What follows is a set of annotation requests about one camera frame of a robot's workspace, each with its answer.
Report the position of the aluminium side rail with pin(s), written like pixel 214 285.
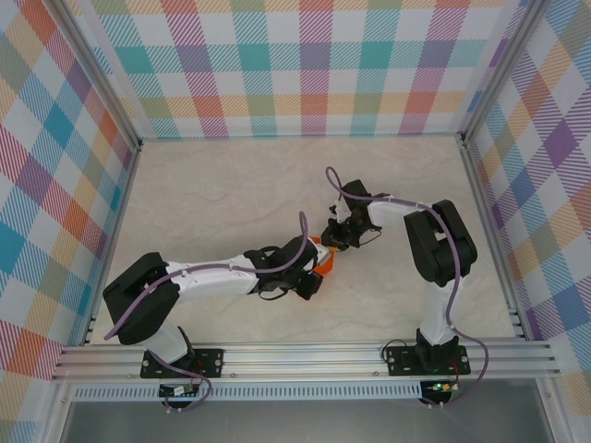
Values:
pixel 117 231
pixel 490 231

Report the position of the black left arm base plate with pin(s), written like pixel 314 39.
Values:
pixel 208 362

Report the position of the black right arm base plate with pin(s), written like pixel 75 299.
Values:
pixel 401 362

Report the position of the tall aluminium frame post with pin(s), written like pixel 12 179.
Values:
pixel 97 74
pixel 502 69

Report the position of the grey metal shelf plate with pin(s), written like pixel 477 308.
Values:
pixel 300 424

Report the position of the short aluminium frame leg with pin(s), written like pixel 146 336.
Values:
pixel 551 410
pixel 55 415

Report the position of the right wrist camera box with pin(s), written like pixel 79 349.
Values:
pixel 341 210

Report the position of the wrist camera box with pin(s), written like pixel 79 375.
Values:
pixel 323 255
pixel 341 210

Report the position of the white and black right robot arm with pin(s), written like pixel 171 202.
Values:
pixel 443 249

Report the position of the long aluminium mounting rail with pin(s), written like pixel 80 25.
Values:
pixel 300 362

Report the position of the small black circuit board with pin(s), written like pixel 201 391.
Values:
pixel 177 391

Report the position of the orange square paper sheet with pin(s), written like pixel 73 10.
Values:
pixel 325 270

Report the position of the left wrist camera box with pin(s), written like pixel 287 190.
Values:
pixel 323 255

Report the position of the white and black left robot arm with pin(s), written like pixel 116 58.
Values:
pixel 138 300

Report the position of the small circuit board green light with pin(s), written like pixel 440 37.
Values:
pixel 441 386

